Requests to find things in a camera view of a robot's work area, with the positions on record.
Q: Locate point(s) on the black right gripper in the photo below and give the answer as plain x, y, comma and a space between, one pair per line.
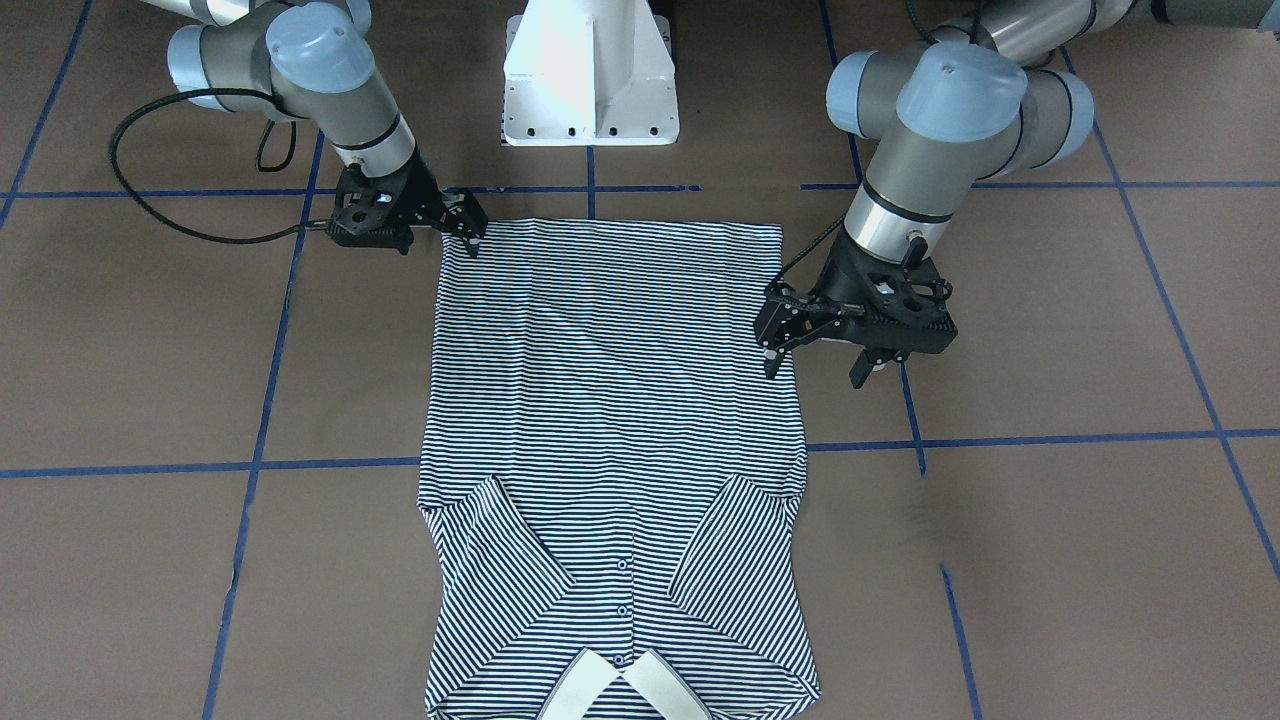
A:
424, 192

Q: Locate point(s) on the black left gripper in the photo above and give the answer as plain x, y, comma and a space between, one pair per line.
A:
836, 279

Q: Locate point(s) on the navy white striped polo shirt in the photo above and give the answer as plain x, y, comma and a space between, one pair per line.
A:
610, 480

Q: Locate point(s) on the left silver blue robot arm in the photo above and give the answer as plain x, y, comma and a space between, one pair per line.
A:
963, 104

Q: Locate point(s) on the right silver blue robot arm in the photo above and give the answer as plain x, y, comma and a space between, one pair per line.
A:
309, 60

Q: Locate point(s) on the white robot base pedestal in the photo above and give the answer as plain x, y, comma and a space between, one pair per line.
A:
590, 73

